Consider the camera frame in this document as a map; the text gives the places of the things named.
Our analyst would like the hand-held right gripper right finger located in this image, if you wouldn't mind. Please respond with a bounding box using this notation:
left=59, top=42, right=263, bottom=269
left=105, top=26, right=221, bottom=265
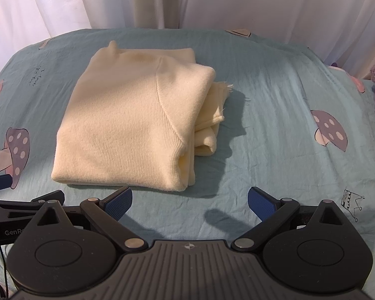
left=230, top=186, right=354, bottom=252

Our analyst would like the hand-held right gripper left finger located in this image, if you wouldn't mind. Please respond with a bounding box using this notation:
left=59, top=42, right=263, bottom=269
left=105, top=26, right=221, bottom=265
left=27, top=186, right=146, bottom=252

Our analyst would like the cream knit sweater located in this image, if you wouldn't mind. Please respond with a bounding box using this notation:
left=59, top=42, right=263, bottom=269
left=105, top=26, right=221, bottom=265
left=51, top=40, right=234, bottom=192

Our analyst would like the teal mushroom print bed sheet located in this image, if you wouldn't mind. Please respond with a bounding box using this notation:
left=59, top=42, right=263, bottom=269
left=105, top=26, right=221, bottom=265
left=0, top=27, right=375, bottom=300

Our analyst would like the white sheer curtain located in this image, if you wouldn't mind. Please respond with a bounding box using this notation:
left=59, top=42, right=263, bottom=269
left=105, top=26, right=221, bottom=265
left=0, top=0, right=375, bottom=80

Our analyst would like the black cable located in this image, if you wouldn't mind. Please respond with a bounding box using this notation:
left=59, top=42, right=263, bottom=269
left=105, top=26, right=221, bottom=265
left=0, top=244, right=11, bottom=299

